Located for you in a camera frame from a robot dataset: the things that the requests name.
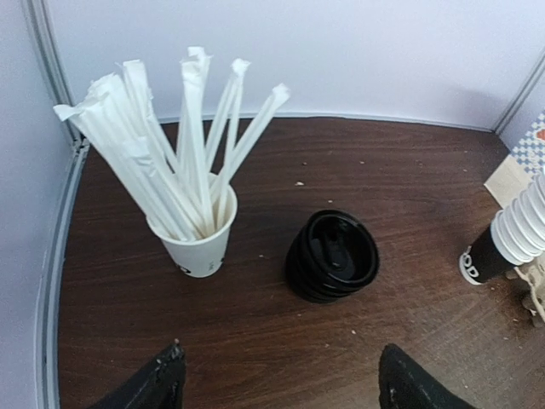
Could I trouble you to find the cardboard cup carrier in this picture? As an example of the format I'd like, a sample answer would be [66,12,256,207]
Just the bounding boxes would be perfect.
[505,255,544,328]

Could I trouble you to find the stacked paper cups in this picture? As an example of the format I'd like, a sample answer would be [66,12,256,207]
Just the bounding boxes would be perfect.
[458,173,544,285]

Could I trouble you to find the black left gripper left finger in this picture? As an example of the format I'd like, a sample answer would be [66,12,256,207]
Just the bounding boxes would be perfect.
[90,338,186,409]

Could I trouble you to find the white paper straw cup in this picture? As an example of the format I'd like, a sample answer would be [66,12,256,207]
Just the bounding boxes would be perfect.
[146,185,238,278]

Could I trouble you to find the blue checkered paper bag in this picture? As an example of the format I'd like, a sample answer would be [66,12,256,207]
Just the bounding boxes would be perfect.
[484,111,544,209]

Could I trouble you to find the black lid stack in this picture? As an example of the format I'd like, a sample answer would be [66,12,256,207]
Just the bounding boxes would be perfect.
[284,209,381,304]

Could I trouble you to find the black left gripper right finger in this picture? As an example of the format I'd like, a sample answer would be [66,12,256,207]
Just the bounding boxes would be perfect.
[378,343,473,408]

